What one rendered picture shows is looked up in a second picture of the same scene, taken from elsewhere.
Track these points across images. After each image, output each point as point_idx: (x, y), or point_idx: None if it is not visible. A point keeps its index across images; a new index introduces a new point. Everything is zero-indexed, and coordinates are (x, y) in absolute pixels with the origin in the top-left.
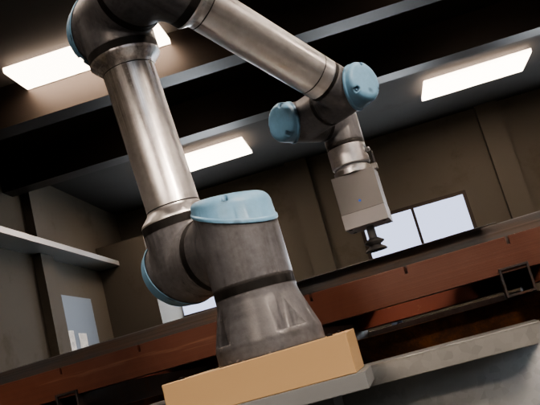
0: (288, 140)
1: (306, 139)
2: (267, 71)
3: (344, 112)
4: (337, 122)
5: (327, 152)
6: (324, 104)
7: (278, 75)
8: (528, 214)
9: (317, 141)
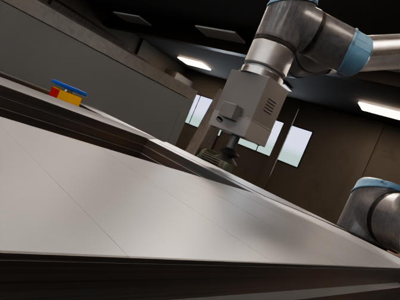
0: (346, 75)
1: (326, 66)
2: (373, 69)
3: (301, 75)
4: (302, 69)
5: (294, 53)
6: (320, 73)
7: (363, 71)
8: (143, 131)
9: (311, 58)
